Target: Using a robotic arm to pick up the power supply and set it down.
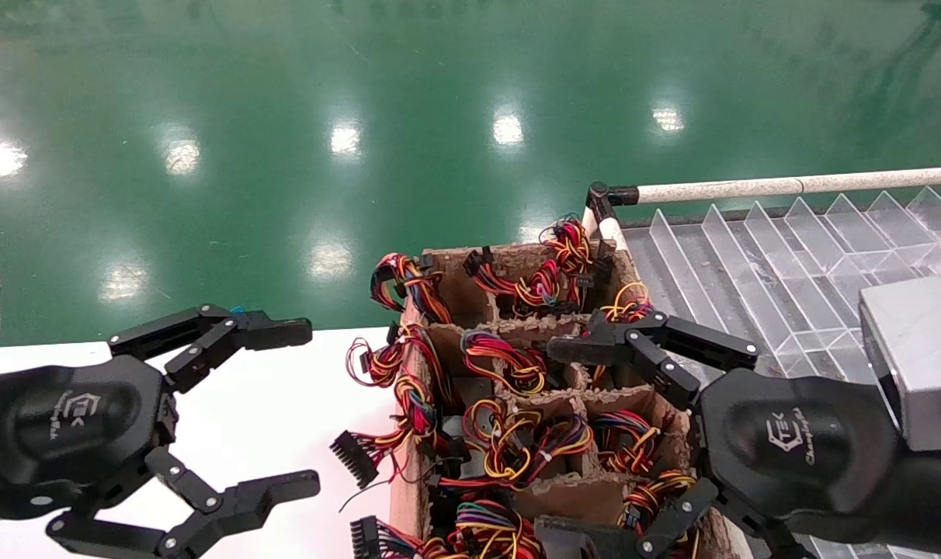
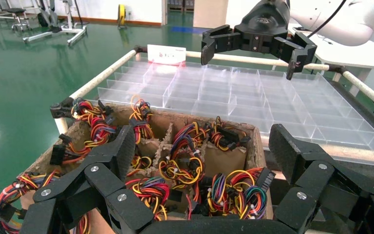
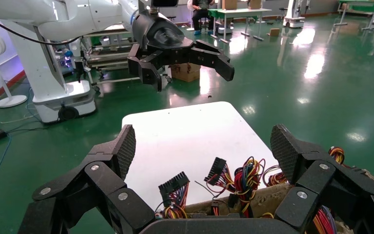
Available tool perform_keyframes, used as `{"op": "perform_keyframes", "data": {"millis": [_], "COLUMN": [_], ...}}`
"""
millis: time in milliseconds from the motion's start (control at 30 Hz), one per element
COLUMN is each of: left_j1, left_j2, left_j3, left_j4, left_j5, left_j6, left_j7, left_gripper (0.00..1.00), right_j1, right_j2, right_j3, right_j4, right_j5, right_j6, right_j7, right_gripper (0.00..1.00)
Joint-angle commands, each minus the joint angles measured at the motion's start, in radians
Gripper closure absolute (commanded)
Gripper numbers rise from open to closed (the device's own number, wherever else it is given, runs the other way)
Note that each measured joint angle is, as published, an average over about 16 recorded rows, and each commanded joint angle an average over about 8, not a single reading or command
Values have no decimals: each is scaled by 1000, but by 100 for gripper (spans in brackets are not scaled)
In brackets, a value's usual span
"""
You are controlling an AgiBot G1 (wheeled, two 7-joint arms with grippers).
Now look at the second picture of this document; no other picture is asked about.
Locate power supply with coloured wires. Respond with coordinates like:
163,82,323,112
126,176,171,222
169,121,207,160
206,116,252,153
157,155,206,195
127,155,153,176
50,97,118,166
187,167,276,221
71,213,91,234
128,94,155,145
0,171,62,234

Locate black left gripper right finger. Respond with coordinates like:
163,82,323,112
268,123,374,234

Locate brown cardboard divider box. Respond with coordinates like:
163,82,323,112
19,103,275,234

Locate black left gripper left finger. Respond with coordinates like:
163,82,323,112
19,125,157,234

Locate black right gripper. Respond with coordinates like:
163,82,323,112
201,0,318,81

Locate clear acrylic divider tray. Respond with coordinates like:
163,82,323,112
97,59,374,169

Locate white label card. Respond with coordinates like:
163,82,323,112
147,44,187,65

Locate black stool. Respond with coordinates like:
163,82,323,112
0,6,32,33

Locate white background table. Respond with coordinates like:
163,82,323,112
287,24,374,98

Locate white pipe cart frame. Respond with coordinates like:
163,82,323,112
50,45,374,165

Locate white legged equipment stand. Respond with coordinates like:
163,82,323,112
22,0,88,46

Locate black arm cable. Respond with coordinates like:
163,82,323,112
306,0,348,37

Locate yellow floor fan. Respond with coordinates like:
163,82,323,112
117,3,127,28

